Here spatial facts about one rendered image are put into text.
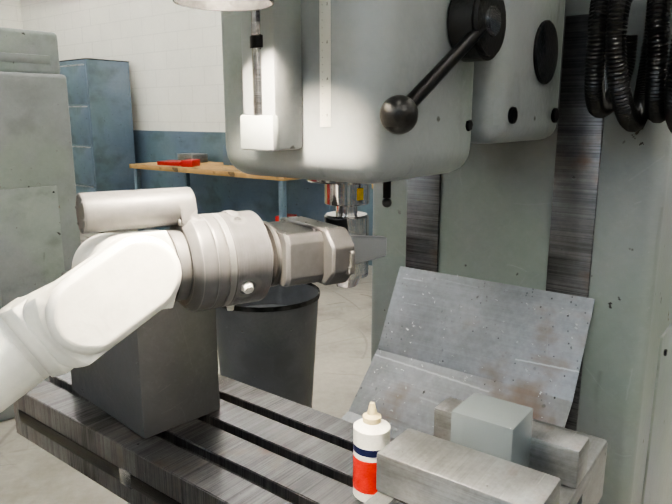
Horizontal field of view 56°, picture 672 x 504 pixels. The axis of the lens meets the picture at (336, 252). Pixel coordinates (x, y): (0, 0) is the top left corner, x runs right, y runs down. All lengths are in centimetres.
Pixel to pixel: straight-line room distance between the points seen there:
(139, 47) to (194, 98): 113
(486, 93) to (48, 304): 46
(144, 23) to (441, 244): 726
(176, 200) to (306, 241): 12
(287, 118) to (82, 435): 57
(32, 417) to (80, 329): 58
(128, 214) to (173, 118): 715
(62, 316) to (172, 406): 40
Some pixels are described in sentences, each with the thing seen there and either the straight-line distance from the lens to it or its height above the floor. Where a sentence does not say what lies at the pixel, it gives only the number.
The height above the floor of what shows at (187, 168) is 88.
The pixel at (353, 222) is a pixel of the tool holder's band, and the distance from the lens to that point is 64.
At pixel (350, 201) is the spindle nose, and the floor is 129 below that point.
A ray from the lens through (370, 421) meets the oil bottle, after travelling 69.
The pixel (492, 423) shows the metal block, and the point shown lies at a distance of 60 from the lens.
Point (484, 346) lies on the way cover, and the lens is 98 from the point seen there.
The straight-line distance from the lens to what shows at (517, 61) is 71.
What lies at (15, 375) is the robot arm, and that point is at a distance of 53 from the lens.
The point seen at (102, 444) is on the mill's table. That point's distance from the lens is 92.
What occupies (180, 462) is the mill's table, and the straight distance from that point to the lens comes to 82.
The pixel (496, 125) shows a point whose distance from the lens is 68.
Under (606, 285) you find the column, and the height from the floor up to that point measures 114.
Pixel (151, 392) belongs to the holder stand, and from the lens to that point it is 86.
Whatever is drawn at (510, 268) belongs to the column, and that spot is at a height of 114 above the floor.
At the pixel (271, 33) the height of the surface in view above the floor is 144.
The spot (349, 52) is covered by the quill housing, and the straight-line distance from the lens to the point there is 54.
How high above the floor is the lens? 137
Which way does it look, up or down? 12 degrees down
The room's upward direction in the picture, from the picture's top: straight up
